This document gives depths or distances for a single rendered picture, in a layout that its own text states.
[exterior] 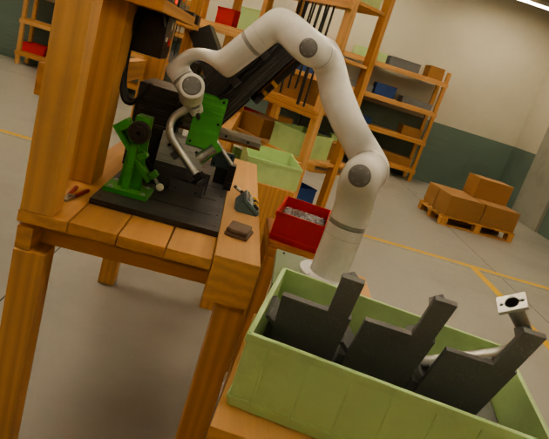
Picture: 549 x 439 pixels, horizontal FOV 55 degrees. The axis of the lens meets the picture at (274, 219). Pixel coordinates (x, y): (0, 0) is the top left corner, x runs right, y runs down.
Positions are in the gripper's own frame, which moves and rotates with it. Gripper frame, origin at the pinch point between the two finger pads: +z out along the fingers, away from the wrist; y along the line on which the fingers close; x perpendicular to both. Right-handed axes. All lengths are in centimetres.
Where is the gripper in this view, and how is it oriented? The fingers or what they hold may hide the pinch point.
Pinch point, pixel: (190, 106)
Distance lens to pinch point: 208.7
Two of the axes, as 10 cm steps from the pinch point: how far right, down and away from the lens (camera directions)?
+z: -1.7, 0.1, 9.9
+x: -8.6, 4.8, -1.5
